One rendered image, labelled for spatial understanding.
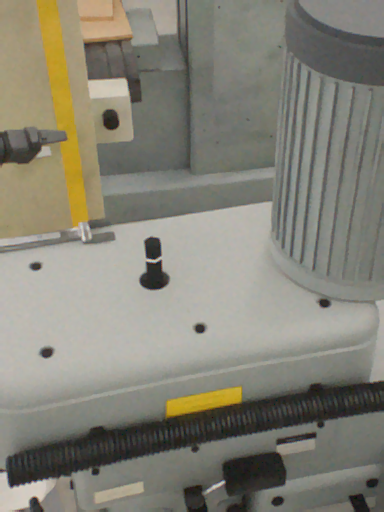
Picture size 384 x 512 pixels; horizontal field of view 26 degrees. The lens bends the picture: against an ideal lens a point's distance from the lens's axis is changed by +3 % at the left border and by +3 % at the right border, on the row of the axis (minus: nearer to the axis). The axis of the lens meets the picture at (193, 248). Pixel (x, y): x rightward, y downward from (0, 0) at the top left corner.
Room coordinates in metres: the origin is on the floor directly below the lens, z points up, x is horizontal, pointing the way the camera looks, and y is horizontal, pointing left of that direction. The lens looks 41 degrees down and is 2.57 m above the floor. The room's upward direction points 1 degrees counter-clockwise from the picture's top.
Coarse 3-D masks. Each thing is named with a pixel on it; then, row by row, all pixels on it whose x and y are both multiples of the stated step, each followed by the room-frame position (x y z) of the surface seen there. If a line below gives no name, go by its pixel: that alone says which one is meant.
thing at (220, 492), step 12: (180, 492) 0.64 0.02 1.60; (216, 492) 0.65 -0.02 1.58; (120, 504) 0.64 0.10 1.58; (132, 504) 0.64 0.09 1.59; (144, 504) 0.63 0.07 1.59; (156, 504) 0.64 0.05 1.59; (168, 504) 0.64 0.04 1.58; (180, 504) 0.64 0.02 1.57; (216, 504) 0.65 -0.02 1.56; (228, 504) 0.65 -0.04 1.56; (240, 504) 0.67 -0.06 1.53
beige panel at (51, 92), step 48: (0, 0) 2.39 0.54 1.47; (48, 0) 2.41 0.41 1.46; (0, 48) 2.38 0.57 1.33; (48, 48) 2.41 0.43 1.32; (0, 96) 2.38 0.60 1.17; (48, 96) 2.41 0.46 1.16; (48, 144) 2.40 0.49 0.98; (0, 192) 2.36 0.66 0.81; (48, 192) 2.40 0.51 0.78; (96, 192) 2.43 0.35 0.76
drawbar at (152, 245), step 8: (144, 240) 0.74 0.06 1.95; (152, 240) 0.74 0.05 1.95; (152, 248) 0.73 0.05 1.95; (160, 248) 0.73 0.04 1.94; (152, 256) 0.73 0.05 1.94; (160, 256) 0.73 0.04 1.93; (152, 264) 0.73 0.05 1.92; (160, 264) 0.73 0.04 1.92; (152, 272) 0.73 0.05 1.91; (160, 272) 0.73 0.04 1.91; (152, 280) 0.73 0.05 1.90; (160, 280) 0.73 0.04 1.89; (152, 288) 0.73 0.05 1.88; (160, 288) 0.73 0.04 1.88
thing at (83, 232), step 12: (72, 228) 0.83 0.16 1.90; (84, 228) 0.83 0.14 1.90; (0, 240) 0.81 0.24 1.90; (12, 240) 0.81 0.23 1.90; (24, 240) 0.81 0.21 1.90; (36, 240) 0.81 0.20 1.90; (48, 240) 0.81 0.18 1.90; (60, 240) 0.81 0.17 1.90; (72, 240) 0.81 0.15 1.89; (84, 240) 0.81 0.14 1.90; (96, 240) 0.81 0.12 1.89; (108, 240) 0.81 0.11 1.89; (0, 252) 0.79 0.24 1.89
